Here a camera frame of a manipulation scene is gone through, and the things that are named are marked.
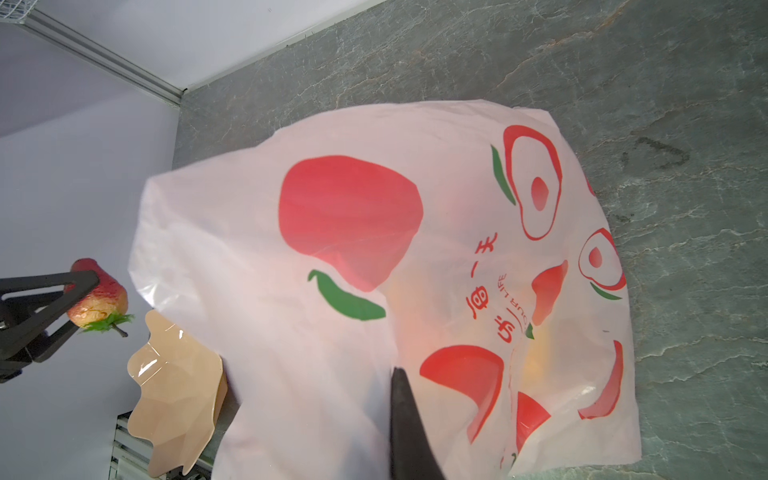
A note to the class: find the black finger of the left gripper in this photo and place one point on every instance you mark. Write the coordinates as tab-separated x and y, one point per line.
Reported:
15	358
29	305

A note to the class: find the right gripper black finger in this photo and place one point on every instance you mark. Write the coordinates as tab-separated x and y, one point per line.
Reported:
411	457

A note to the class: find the pink plastic bag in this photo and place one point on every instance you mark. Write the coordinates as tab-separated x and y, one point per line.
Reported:
457	241

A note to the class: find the pink wavy plate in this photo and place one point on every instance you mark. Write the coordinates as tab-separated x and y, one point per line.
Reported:
183	387

